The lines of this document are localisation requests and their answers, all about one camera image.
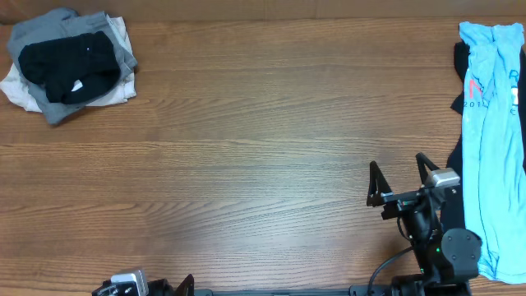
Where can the black garment under pile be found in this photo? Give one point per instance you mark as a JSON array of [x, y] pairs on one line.
[[452, 216]]

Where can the white folded garment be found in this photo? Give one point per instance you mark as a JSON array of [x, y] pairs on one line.
[[17, 90]]

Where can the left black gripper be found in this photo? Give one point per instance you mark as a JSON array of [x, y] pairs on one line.
[[182, 288]]

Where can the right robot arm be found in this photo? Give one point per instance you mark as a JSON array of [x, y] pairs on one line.
[[447, 259]]

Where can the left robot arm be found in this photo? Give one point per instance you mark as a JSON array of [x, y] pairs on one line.
[[160, 288]]

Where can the light blue t-shirt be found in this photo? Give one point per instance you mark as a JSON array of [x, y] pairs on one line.
[[493, 150]]

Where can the black polo shirt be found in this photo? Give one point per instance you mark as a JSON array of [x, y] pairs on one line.
[[72, 70]]

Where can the grey folded trousers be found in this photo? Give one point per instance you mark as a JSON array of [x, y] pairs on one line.
[[56, 24]]

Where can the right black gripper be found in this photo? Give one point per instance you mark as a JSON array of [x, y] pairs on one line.
[[403, 196]]

